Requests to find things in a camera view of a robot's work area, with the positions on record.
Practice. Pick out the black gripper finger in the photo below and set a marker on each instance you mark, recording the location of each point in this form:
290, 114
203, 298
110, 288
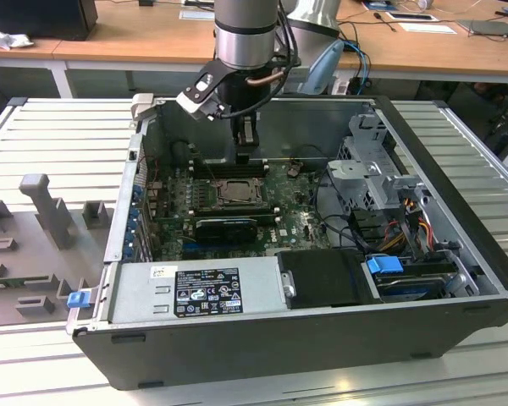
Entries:
245, 152

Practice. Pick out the CPU plate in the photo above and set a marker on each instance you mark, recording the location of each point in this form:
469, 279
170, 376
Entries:
238, 190

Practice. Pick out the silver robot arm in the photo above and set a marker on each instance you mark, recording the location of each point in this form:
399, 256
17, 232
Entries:
243, 42

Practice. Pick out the CPU socket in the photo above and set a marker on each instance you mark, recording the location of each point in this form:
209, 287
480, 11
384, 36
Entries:
217, 186

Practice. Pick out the blue expansion slot clips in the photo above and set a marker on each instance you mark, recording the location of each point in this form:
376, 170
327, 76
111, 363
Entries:
132, 228

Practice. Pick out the black drive bay cover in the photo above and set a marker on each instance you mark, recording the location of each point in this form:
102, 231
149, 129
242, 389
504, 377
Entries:
326, 279

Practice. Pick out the black RAM stick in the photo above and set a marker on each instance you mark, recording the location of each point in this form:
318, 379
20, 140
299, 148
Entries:
220, 164
233, 209
237, 216

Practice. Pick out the coin battery holder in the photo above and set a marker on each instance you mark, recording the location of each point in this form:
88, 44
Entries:
294, 170

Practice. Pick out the black round fan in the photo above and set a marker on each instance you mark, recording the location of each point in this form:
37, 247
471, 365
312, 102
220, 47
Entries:
180, 153

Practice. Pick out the black graphics card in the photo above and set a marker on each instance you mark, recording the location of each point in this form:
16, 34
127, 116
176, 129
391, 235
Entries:
226, 230

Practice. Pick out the green motherboard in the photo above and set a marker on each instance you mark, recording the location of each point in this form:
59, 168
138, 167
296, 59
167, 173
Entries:
296, 220

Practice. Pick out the white paper sheet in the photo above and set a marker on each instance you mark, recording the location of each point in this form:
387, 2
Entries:
427, 28
197, 15

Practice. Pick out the wooden desk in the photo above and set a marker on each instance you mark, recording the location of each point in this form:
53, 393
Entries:
152, 46

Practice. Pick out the white power strip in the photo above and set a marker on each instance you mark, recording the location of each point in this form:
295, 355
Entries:
340, 86

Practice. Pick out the grey metal drive cage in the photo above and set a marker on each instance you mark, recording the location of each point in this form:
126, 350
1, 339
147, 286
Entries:
355, 173

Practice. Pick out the blue disk carrier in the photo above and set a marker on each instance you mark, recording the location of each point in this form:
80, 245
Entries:
383, 266

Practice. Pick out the silver power supply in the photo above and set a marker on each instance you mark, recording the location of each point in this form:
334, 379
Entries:
131, 296

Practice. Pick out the white framed phone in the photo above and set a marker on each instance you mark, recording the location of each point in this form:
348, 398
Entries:
410, 16

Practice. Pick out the black PC case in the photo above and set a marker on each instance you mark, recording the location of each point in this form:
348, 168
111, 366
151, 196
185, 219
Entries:
237, 351

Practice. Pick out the hard disk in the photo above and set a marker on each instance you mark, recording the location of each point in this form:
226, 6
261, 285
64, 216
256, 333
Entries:
406, 287

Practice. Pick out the black box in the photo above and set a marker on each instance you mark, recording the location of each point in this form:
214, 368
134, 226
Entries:
38, 17

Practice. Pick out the blue latch clip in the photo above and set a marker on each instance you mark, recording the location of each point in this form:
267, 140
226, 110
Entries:
78, 299

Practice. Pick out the grey parts rack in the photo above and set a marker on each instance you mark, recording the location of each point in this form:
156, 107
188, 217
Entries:
34, 254

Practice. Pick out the crumpled white paper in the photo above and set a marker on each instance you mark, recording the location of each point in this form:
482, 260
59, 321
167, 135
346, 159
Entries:
8, 40

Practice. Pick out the dark grey pad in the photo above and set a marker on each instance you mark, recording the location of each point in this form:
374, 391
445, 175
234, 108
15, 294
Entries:
487, 27

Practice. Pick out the green RAM stick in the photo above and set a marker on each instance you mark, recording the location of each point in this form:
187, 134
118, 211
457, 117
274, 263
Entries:
8, 282

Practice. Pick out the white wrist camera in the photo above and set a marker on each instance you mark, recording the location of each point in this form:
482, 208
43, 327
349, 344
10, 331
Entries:
194, 99

